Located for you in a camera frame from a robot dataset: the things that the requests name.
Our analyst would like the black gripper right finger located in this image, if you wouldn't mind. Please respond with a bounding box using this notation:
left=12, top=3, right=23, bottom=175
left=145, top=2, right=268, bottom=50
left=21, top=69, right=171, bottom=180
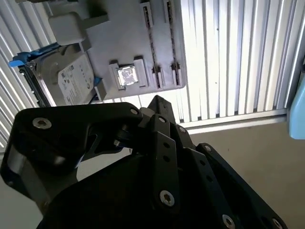
left=163, top=99, right=289, bottom=229

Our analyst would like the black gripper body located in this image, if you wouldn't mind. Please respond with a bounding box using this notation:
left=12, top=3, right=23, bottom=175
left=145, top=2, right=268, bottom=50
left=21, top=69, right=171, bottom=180
left=42, top=152, right=216, bottom=229

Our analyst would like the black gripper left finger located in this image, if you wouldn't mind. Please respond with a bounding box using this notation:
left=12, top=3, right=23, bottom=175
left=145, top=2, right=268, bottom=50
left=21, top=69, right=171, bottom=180
left=0, top=95, right=180, bottom=216

